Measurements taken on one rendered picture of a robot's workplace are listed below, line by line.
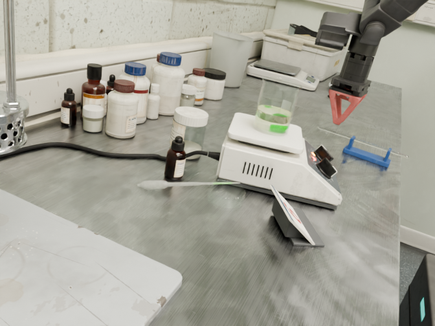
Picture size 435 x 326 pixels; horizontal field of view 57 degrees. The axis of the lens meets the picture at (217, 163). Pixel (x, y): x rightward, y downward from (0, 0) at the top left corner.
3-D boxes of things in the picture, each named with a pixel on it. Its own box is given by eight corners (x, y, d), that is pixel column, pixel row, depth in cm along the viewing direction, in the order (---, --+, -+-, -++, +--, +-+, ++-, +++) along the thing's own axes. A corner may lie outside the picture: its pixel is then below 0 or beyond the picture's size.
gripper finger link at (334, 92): (318, 121, 88) (331, 79, 84) (327, 115, 94) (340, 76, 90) (348, 131, 85) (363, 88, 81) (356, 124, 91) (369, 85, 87)
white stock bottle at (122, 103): (105, 138, 72) (109, 84, 68) (105, 127, 77) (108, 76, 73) (136, 140, 74) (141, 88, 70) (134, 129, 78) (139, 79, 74)
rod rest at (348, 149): (390, 163, 88) (395, 149, 86) (387, 168, 85) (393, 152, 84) (345, 148, 92) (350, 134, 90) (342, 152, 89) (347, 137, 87)
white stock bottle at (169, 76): (182, 117, 90) (191, 59, 85) (151, 115, 88) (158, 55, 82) (174, 106, 96) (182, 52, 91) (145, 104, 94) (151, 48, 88)
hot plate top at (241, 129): (300, 130, 71) (301, 125, 71) (303, 155, 60) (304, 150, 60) (234, 116, 72) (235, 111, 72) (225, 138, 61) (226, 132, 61)
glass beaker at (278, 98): (250, 121, 69) (261, 73, 65) (286, 129, 69) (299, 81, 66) (250, 136, 62) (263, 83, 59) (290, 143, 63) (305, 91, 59)
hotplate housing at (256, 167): (329, 178, 74) (342, 138, 71) (338, 213, 63) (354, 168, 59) (213, 151, 76) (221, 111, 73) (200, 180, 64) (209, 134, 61)
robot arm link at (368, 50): (387, 28, 78) (382, 26, 83) (351, 21, 79) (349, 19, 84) (375, 63, 81) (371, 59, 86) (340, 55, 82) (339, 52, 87)
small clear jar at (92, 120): (90, 124, 77) (91, 102, 75) (107, 130, 76) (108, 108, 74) (77, 129, 73) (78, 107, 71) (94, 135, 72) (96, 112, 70)
